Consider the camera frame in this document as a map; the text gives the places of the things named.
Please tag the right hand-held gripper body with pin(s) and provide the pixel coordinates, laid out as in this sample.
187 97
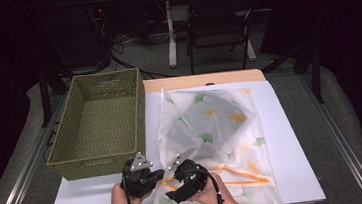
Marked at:
192 176

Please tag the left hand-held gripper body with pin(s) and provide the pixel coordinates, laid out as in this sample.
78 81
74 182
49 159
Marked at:
136 181

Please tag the white leaf-print mesh bag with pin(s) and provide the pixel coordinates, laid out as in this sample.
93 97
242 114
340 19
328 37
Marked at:
241 163

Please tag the green woven basket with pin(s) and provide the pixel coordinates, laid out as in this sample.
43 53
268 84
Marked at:
104 122

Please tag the person's right hand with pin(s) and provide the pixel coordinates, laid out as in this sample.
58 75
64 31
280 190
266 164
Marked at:
208 198

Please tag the black metal stand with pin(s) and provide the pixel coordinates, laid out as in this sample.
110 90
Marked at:
45 101
316 75

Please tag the black folding chair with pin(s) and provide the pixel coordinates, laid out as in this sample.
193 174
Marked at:
214 21

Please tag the black equipment cabinet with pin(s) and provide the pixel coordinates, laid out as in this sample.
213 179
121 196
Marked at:
75 35

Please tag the aluminium rail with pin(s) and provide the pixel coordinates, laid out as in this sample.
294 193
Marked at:
19 181
343 143

